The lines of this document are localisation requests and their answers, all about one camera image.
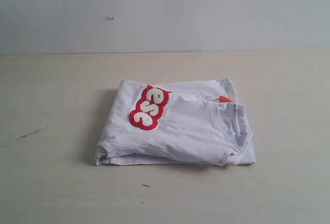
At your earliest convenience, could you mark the white t-shirt red lettering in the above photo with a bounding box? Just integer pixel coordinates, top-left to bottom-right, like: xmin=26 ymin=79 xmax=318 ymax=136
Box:
xmin=95 ymin=78 xmax=256 ymax=166

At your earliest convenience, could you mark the small white wall hook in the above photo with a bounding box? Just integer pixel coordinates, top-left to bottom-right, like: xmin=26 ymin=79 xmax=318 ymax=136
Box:
xmin=106 ymin=16 xmax=114 ymax=21

